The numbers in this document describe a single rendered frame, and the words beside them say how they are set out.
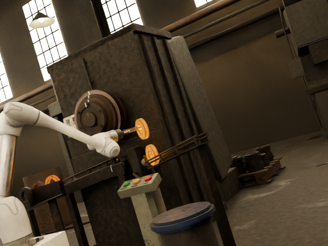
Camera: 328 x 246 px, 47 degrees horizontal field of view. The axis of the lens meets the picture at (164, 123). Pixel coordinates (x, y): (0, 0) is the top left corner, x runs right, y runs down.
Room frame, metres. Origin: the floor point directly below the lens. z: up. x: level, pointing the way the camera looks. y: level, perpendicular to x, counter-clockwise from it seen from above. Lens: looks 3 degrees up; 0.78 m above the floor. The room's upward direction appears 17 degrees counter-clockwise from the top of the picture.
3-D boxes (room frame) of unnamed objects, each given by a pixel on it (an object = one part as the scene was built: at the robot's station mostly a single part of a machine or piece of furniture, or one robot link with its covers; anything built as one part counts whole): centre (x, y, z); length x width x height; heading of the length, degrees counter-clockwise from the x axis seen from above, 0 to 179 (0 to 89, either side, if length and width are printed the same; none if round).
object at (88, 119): (2.99, 0.55, 1.11); 0.28 x 0.06 x 0.28; 62
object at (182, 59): (4.12, -0.08, 0.89); 1.04 x 0.95 x 1.78; 152
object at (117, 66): (3.45, 0.30, 0.88); 1.08 x 0.73 x 1.76; 62
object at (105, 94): (3.07, 0.50, 1.11); 0.47 x 0.06 x 0.47; 62
